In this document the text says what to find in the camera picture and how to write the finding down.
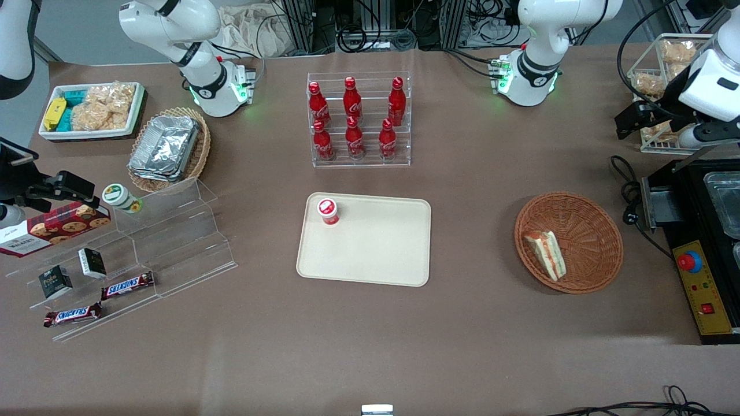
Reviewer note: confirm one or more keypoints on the yellow snack packet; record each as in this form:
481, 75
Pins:
55, 112

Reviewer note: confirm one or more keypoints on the clear bag of fried snacks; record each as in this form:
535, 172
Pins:
677, 70
677, 52
656, 136
647, 85

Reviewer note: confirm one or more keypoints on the stacked aluminium foil containers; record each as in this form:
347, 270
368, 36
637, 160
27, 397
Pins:
165, 147

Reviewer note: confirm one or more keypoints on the red emergency stop button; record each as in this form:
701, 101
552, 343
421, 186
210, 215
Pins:
689, 262

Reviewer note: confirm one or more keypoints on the white rectangular snack bin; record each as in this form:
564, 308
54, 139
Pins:
87, 134

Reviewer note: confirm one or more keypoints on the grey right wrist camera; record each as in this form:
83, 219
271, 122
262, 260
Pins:
8, 216

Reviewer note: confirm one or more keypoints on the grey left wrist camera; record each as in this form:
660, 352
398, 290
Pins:
689, 137

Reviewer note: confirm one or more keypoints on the beige cloth bag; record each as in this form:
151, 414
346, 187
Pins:
248, 32

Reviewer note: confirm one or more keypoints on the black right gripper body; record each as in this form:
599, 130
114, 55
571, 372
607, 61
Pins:
13, 180

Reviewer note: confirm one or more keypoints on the black machine with yellow panel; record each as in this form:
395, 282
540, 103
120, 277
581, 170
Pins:
688, 208

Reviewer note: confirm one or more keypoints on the clear acrylic bottle rack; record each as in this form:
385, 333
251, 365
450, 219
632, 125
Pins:
370, 156

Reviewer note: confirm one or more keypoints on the small white block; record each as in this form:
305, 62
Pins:
377, 410

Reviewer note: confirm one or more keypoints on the teal snack packet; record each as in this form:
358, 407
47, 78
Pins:
65, 120
74, 96

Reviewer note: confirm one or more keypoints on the brown snickers bar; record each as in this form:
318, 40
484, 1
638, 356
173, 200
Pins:
127, 286
72, 315

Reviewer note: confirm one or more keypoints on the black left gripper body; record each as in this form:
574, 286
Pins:
661, 111

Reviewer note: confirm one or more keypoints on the red cola bottle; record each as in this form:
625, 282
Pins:
396, 103
318, 104
354, 138
387, 140
322, 141
351, 99

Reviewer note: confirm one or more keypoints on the steel machine pan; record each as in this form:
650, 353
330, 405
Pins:
725, 202

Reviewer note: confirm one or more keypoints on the small black snack box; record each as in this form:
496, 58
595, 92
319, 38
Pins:
92, 263
55, 282

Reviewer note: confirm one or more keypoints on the beige plastic tray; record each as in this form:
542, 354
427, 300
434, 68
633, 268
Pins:
376, 248

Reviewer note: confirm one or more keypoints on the red tartan cookie box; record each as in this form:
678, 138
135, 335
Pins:
55, 228

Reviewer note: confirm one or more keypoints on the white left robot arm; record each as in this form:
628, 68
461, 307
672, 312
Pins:
537, 72

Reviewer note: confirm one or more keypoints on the silver aluminium frame post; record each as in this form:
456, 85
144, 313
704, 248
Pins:
300, 23
455, 20

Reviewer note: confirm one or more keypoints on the clear acrylic step shelf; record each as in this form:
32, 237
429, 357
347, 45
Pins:
173, 242

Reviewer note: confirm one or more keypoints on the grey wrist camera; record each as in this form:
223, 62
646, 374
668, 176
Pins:
689, 137
8, 216

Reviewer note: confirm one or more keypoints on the oval light wicker basket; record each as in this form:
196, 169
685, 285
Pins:
199, 156

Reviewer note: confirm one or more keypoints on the round brown wicker basket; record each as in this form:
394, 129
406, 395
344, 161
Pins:
589, 231

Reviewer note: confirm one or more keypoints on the clear bag of rice crackers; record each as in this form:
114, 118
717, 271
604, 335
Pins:
104, 107

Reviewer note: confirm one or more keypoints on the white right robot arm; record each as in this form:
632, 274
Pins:
199, 78

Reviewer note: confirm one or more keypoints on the red lid yogurt cup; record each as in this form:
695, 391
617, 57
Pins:
328, 211

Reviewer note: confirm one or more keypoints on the green lid white cup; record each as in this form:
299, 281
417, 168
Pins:
120, 197

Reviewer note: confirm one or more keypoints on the triangular sandwich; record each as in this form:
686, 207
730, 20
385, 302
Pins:
546, 254

